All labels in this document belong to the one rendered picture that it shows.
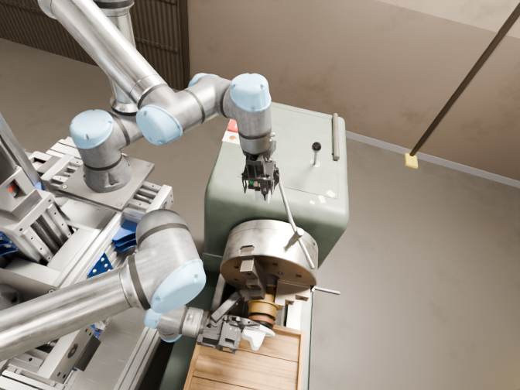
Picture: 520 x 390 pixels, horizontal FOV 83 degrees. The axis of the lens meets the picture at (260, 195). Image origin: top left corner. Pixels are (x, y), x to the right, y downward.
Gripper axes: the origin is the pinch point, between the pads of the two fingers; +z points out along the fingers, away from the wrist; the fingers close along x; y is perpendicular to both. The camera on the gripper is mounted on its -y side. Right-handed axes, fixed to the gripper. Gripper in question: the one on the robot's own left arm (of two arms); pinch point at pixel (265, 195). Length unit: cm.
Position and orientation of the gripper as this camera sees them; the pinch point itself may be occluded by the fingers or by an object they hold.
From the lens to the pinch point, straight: 83.3
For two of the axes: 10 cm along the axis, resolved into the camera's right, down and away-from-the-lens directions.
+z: 0.9, 6.6, 7.4
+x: 9.8, 0.6, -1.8
